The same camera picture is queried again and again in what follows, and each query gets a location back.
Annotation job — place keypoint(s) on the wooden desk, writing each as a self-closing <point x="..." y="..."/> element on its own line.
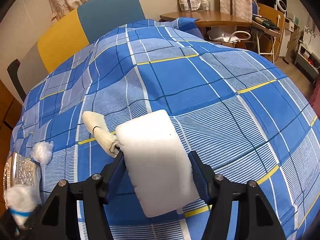
<point x="208" y="18"/>

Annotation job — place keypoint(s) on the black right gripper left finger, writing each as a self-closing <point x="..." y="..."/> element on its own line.
<point x="99" y="190"/>

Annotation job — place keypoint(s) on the blue plaid bed cover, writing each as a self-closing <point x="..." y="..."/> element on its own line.
<point x="241" y="114"/>

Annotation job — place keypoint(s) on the white ring lamp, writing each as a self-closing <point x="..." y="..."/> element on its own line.
<point x="280" y="5"/>

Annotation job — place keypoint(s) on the clear crumpled plastic bag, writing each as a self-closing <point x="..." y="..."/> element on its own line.
<point x="42" y="152"/>

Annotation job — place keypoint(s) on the white foam pillow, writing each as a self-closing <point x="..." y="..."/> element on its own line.
<point x="157" y="163"/>

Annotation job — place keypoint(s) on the white towel blue band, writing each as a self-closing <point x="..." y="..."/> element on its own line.
<point x="22" y="201"/>

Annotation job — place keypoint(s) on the grey yellow teal headboard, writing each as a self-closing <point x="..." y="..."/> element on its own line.
<point x="79" y="28"/>

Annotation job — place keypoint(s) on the beige rolled towel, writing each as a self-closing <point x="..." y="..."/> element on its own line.
<point x="96" y="125"/>

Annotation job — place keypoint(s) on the grey low shelf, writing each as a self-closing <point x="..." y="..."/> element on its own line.
<point x="307" y="62"/>

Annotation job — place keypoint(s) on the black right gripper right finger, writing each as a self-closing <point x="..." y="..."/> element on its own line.
<point x="218" y="192"/>

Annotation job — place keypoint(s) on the clear desk organizer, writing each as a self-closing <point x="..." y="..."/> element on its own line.
<point x="194" y="5"/>

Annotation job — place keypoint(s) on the gold ornate tissue box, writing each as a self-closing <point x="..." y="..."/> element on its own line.
<point x="19" y="170"/>

